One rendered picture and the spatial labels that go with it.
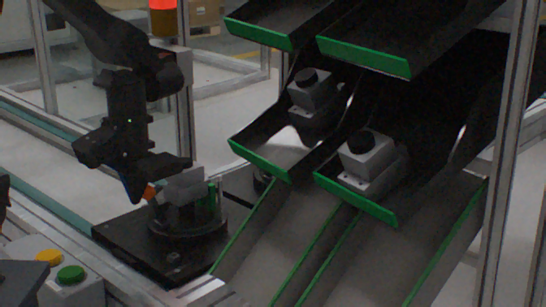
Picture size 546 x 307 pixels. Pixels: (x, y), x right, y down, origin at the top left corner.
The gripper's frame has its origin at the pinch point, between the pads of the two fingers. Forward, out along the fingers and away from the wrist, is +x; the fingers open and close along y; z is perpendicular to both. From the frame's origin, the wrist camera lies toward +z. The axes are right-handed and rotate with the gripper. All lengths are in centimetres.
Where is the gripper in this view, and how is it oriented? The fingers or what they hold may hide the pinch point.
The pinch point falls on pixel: (133, 183)
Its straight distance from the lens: 102.5
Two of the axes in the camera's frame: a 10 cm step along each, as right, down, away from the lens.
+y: 7.2, 2.7, -6.4
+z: -7.0, 2.7, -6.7
